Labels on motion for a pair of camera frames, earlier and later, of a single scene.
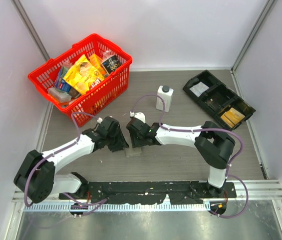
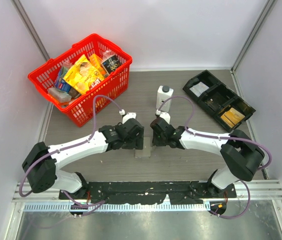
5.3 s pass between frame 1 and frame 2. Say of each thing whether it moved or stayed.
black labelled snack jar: stayed
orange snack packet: stayed
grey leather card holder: moved
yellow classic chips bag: stayed
